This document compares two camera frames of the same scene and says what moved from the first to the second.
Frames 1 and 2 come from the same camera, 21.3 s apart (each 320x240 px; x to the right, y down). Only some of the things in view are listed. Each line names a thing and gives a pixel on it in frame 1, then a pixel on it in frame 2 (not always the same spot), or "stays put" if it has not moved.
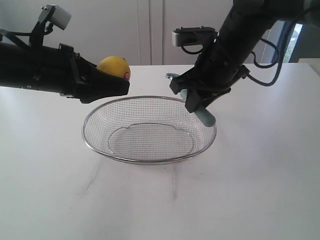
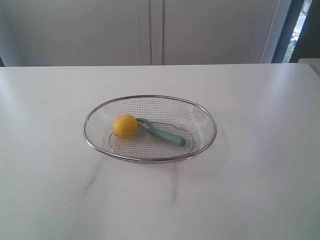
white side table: x=314 y=63 stays put
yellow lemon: x=116 y=65 to x=125 y=126
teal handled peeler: x=203 y=113 to x=176 y=140
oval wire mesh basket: x=146 y=130 stays put
